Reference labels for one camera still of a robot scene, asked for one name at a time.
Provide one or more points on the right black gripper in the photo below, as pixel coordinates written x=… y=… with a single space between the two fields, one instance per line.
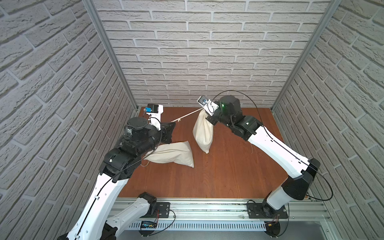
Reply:
x=208 y=120

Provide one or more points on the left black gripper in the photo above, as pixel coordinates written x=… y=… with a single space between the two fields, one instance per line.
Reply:
x=168 y=131

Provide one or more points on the cream cloth soil bag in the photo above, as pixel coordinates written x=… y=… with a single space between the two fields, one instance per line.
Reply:
x=203 y=132
x=179 y=153

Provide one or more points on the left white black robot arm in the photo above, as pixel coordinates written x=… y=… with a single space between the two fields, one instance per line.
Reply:
x=140 y=139

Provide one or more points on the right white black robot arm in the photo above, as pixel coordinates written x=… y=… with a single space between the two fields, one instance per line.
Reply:
x=301 y=170

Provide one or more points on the left small electronics board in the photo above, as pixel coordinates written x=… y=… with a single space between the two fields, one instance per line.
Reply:
x=147 y=228

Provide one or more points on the small electronics board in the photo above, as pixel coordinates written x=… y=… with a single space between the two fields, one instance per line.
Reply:
x=147 y=228
x=272 y=229

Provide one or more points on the right small electronics board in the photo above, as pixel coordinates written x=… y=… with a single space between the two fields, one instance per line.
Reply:
x=272 y=229

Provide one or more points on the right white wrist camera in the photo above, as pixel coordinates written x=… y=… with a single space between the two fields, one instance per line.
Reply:
x=209 y=106

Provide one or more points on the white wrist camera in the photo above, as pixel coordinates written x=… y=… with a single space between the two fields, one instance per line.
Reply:
x=154 y=112
x=209 y=106

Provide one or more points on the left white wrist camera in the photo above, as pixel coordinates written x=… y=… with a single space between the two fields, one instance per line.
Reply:
x=154 y=112

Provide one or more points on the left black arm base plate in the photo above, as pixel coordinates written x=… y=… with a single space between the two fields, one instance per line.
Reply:
x=159 y=210

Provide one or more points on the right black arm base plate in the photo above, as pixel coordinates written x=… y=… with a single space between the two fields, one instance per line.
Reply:
x=262 y=211

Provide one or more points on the aluminium front mounting rail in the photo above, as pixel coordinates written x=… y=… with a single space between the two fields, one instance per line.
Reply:
x=195 y=209

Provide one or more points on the left aluminium corner post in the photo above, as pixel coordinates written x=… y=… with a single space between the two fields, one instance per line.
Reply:
x=93 y=13

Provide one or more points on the aluminium corner post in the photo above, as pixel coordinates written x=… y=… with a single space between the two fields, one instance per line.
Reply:
x=93 y=13
x=323 y=23

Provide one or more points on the right aluminium corner post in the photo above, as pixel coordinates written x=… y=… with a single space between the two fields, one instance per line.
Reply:
x=323 y=23

